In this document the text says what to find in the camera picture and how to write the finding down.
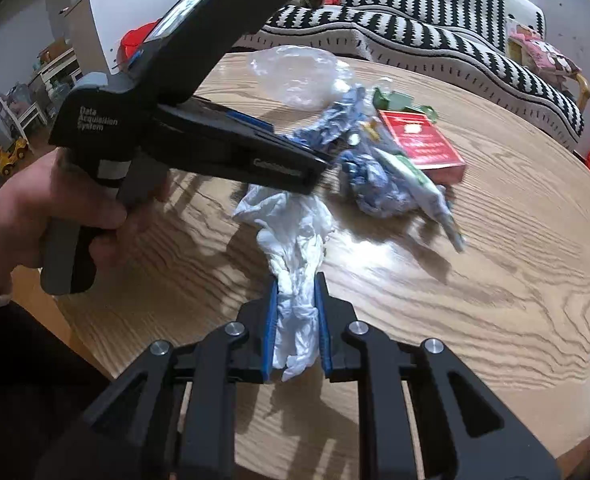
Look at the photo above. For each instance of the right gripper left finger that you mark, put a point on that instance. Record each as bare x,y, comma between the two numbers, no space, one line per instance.
171,414

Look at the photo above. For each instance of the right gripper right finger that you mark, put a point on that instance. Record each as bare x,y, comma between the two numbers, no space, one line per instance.
422,412

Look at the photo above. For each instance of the clear plastic bag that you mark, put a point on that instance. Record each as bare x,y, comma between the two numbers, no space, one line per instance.
302,78

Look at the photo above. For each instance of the white tissue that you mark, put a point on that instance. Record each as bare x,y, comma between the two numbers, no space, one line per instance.
292,231

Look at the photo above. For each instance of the white green tube wrapper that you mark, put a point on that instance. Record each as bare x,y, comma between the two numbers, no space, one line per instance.
425,192

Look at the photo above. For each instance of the blue white wrapper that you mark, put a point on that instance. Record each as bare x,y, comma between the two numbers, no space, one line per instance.
371,187

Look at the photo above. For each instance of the green toy car shell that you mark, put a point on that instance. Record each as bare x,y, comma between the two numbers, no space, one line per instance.
401,102

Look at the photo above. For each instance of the red cigarette box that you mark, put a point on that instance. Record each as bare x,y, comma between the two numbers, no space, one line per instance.
426,146

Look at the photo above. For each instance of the silver pill blister pack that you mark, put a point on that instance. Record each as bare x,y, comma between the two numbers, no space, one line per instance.
338,128

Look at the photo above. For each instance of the person's left hand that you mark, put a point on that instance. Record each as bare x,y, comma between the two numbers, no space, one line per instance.
48,190

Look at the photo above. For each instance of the red bear plastic chair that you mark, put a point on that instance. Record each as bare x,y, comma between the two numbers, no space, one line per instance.
132,40

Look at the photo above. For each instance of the white cabinet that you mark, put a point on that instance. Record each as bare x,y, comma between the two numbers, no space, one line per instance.
96,28

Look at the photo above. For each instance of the black white striped sofa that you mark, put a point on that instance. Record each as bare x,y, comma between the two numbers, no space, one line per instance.
463,42

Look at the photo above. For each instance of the pink cartoon pillow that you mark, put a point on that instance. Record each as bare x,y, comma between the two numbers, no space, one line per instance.
540,54

